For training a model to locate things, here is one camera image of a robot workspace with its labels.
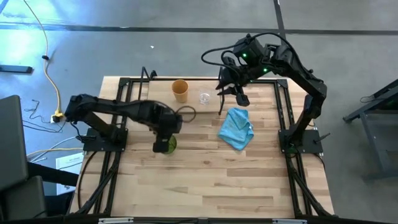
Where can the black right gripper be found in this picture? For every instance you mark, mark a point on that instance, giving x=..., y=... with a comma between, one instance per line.
x=239, y=77

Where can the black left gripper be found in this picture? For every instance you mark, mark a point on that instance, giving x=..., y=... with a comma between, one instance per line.
x=168, y=122

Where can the green ribbed glass tumbler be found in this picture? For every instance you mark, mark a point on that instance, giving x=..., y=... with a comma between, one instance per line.
x=172, y=145

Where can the clear glass mug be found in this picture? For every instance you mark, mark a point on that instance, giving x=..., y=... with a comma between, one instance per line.
x=205, y=97

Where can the yellow plastic cup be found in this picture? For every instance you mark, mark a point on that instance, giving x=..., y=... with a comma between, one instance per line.
x=180, y=91

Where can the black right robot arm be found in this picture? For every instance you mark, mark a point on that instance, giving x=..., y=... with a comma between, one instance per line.
x=311, y=90

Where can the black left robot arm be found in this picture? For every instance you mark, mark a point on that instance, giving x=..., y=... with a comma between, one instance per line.
x=109, y=107

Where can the blue microfibre cloth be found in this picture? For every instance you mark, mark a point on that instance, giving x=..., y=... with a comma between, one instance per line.
x=234, y=129

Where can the white paper sheet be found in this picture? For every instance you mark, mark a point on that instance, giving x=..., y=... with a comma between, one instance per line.
x=70, y=165

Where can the black standing desk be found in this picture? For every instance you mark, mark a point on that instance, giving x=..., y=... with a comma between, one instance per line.
x=373, y=124

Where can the black padded chair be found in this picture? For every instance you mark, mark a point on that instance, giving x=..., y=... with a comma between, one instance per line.
x=15, y=155

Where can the black flat floor bar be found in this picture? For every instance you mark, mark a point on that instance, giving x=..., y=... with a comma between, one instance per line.
x=15, y=69

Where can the wooden shelf with black frame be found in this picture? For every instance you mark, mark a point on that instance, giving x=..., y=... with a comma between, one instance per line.
x=161, y=93

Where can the silver table edge bracket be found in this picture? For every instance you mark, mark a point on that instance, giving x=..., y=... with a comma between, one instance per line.
x=115, y=220
x=289, y=221

